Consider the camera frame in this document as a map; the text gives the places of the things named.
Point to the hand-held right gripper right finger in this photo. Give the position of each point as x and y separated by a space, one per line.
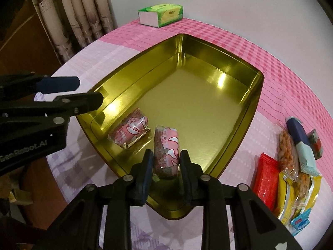
185 173

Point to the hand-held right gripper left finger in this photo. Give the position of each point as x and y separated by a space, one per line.
146 177

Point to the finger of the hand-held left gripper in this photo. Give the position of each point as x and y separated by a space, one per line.
57 84
83 102

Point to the pink floral snack packet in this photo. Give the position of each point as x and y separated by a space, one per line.
166 148
130 129

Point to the gold metal tin tray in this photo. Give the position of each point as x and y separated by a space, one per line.
195 104

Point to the red snack packet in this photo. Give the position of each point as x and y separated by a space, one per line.
265 179

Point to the plain yellow snack packet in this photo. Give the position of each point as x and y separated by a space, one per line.
285 198

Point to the navy and mint snack packet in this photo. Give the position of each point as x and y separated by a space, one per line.
299 138

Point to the yellow snack packet with window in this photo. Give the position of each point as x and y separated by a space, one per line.
312 190

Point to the brown wooden door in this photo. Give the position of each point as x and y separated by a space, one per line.
15 36

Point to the beige patterned curtain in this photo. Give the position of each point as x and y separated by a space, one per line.
78 10

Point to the clear peanut packet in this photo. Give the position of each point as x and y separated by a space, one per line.
287 153

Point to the green tissue box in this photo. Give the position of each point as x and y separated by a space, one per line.
158 13

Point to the small blue snack packet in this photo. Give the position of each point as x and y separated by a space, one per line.
300 221

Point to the pink checked tablecloth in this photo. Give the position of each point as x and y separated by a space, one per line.
273 83

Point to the small dark green snack packet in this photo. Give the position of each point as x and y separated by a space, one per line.
315 143

